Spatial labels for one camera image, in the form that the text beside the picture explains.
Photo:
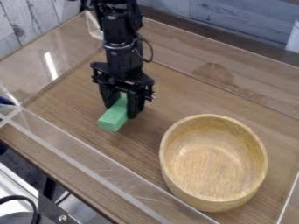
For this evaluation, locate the green rectangular block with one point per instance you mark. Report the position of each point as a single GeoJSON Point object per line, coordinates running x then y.
{"type": "Point", "coordinates": [114, 116]}

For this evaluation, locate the black metal table leg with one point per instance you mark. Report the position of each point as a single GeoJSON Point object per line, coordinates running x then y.
{"type": "Point", "coordinates": [48, 190]}

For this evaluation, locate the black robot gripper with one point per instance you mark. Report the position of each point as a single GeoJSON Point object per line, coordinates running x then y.
{"type": "Point", "coordinates": [120, 75]}

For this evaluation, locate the brown wooden bowl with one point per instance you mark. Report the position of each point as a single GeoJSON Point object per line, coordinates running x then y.
{"type": "Point", "coordinates": [213, 162]}

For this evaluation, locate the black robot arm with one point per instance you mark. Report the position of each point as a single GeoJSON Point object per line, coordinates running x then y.
{"type": "Point", "coordinates": [120, 20]}

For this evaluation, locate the clear acrylic enclosure wall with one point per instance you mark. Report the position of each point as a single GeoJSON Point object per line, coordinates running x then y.
{"type": "Point", "coordinates": [110, 168]}

